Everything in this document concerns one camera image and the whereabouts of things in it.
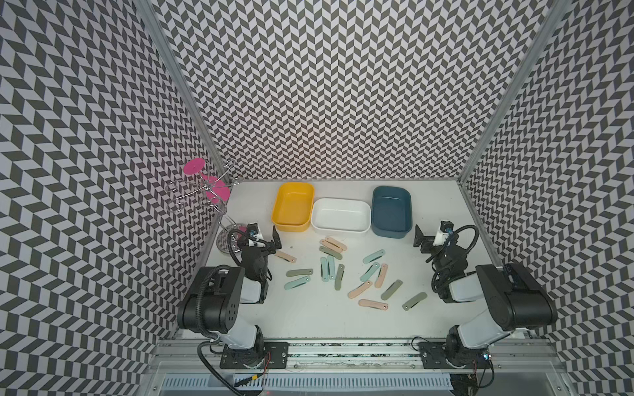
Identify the dark teal storage box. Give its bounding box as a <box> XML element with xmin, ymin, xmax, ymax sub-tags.
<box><xmin>371</xmin><ymin>186</ymin><xmax>413</xmax><ymax>239</ymax></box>

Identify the pink knife vertical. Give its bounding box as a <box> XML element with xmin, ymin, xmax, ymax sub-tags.
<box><xmin>375</xmin><ymin>263</ymin><xmax>389</xmax><ymax>289</ymax></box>

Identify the pink knife diagonal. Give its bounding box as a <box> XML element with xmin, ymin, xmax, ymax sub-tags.
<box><xmin>348</xmin><ymin>280</ymin><xmax>373</xmax><ymax>300</ymax></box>

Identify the pink knife bottom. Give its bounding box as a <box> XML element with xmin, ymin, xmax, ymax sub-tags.
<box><xmin>358</xmin><ymin>299</ymin><xmax>389</xmax><ymax>310</ymax></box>

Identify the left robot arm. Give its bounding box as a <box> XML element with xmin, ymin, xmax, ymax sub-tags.
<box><xmin>177</xmin><ymin>223</ymin><xmax>282</xmax><ymax>368</ymax></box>

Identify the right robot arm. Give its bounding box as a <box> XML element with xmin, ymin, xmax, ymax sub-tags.
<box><xmin>414</xmin><ymin>221</ymin><xmax>557</xmax><ymax>369</ymax></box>

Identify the yellow storage box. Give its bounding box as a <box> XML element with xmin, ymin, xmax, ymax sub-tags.
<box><xmin>272</xmin><ymin>182</ymin><xmax>315</xmax><ymax>233</ymax></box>

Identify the white storage box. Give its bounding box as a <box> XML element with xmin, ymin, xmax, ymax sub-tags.
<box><xmin>310</xmin><ymin>197</ymin><xmax>371</xmax><ymax>236</ymax></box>

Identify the pink knife far left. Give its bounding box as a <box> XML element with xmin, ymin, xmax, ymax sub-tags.
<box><xmin>275</xmin><ymin>251</ymin><xmax>297</xmax><ymax>263</ymax></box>

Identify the olive knife left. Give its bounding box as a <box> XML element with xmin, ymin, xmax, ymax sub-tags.
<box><xmin>286</xmin><ymin>268</ymin><xmax>314</xmax><ymax>277</ymax></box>

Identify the mint knife centre left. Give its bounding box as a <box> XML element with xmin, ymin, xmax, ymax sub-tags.
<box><xmin>320</xmin><ymin>257</ymin><xmax>330</xmax><ymax>282</ymax></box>

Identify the mint knife centre right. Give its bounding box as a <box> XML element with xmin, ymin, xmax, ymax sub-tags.
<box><xmin>327</xmin><ymin>256</ymin><xmax>336</xmax><ymax>281</ymax></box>

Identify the mint knife middle right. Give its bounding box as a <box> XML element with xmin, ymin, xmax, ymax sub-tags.
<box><xmin>360</xmin><ymin>262</ymin><xmax>381</xmax><ymax>282</ymax></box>

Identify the olive knife under pink pair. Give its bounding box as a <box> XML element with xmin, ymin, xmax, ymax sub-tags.
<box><xmin>319</xmin><ymin>246</ymin><xmax>343</xmax><ymax>260</ymax></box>

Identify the upper pink knife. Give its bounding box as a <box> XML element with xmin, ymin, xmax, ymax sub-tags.
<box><xmin>325</xmin><ymin>237</ymin><xmax>348</xmax><ymax>251</ymax></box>

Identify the olive knife centre vertical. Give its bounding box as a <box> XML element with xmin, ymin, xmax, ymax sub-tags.
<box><xmin>335</xmin><ymin>264</ymin><xmax>345</xmax><ymax>291</ymax></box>

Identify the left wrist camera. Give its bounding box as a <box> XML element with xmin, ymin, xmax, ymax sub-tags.
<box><xmin>246</xmin><ymin>223</ymin><xmax>263</xmax><ymax>246</ymax></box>

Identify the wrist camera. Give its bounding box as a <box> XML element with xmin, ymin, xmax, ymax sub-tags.
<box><xmin>433</xmin><ymin>220</ymin><xmax>454</xmax><ymax>246</ymax></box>
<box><xmin>246</xmin><ymin>223</ymin><xmax>263</xmax><ymax>246</ymax></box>

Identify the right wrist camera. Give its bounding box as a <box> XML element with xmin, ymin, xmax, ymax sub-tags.
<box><xmin>433</xmin><ymin>220</ymin><xmax>454</xmax><ymax>246</ymax></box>

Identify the wire rack with pink discs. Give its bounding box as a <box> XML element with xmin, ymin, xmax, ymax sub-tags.
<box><xmin>164</xmin><ymin>158</ymin><xmax>246</xmax><ymax>254</ymax></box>

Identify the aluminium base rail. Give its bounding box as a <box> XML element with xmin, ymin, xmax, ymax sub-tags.
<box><xmin>147</xmin><ymin>338</ymin><xmax>565</xmax><ymax>374</ymax></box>

